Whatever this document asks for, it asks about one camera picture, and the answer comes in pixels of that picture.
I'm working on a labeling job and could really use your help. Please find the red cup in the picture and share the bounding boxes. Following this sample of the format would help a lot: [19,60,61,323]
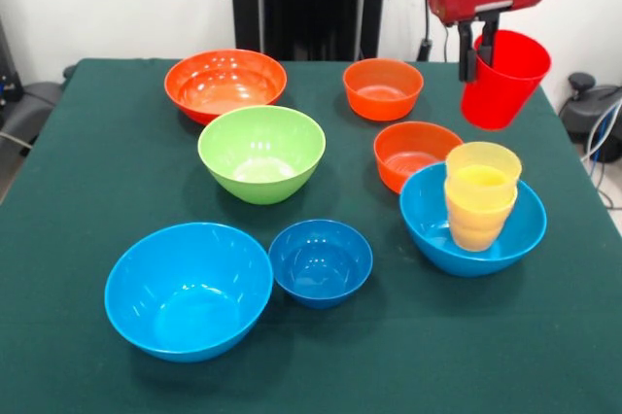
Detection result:
[460,28,553,132]

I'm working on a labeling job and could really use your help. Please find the orange bowl with ringed bottom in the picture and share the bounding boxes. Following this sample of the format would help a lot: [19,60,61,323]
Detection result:
[373,121,464,195]

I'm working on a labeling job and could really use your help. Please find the stack of yellow cups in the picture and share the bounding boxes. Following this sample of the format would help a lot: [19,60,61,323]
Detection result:
[444,175,519,253]

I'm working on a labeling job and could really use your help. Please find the green bowl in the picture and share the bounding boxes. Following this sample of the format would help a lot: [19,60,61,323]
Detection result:
[196,104,328,206]

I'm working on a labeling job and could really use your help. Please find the small plain orange bowl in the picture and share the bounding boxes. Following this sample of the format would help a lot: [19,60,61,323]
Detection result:
[342,57,425,122]

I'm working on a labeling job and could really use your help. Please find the large blue bowl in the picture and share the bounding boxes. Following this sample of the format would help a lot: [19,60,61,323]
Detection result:
[398,161,548,279]
[104,222,274,363]

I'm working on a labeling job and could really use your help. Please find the large orange bowl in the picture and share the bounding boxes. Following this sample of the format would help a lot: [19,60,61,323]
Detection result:
[163,48,289,126]

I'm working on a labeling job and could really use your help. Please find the small dark blue bowl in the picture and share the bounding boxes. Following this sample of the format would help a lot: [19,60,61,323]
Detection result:
[267,219,375,310]

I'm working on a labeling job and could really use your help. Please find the dark green tablecloth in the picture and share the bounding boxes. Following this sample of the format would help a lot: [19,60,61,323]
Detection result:
[0,57,622,414]

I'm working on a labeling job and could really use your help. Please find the thin black cable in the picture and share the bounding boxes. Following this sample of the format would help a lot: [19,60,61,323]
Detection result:
[439,22,452,63]

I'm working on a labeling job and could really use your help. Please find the black cable with plug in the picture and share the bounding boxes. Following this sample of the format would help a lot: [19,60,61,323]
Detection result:
[417,0,434,63]

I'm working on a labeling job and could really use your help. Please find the white and blue cables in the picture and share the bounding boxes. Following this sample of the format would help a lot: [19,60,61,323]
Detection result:
[580,97,622,211]

